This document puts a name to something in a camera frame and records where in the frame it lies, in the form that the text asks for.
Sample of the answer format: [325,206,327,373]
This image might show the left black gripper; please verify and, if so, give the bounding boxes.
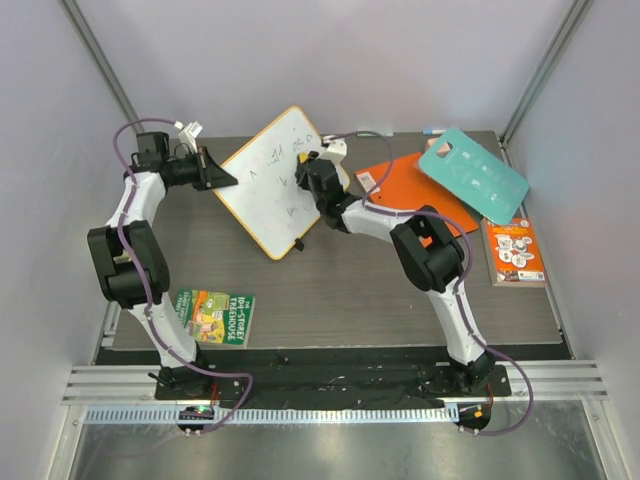
[171,147,239,193]

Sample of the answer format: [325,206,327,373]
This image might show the yellow framed whiteboard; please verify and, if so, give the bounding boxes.
[215,106,321,260]

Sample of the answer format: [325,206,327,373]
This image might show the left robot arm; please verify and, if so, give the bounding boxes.
[87,123,238,399]

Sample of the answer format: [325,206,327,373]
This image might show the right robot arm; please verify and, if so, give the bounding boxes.
[295,151,495,395]

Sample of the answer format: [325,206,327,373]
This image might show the green eraser block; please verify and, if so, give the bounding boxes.
[356,129,394,137]

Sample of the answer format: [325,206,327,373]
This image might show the pale yellow mug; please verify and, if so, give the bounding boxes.
[114,252,131,263]

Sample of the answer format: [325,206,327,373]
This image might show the pink object under board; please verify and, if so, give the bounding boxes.
[424,138,437,151]

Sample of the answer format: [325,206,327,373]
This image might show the green treehouse book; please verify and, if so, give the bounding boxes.
[175,288,255,348]

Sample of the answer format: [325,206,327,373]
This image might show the teal plastic board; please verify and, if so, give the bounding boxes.
[418,128,529,225]

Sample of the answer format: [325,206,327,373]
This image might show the orange paperback book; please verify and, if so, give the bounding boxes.
[481,217,547,288]

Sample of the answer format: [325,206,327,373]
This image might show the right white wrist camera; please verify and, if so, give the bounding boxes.
[319,139,347,164]

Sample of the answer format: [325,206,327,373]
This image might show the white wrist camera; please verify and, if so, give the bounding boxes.
[174,121,203,152]
[319,139,347,164]

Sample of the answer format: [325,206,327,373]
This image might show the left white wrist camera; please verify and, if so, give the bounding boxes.
[174,121,203,152]

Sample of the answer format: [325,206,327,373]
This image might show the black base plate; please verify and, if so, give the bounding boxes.
[151,347,512,410]

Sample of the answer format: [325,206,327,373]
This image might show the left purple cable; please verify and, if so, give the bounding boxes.
[113,117,254,435]

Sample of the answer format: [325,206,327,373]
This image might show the purple cable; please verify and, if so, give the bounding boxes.
[322,130,535,437]
[113,117,254,435]

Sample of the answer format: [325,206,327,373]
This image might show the slotted cable duct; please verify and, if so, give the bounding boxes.
[84,405,459,426]

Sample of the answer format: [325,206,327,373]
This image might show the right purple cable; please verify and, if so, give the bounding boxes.
[322,130,535,437]

